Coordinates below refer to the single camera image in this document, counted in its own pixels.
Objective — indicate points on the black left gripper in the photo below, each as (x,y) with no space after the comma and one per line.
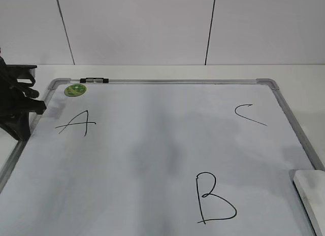
(18,99)

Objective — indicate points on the white board with aluminium frame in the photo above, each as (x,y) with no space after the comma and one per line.
(141,157)

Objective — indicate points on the white board eraser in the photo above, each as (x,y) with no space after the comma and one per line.
(310,187)

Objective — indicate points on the round green sticker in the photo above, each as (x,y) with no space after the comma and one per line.
(75,90)

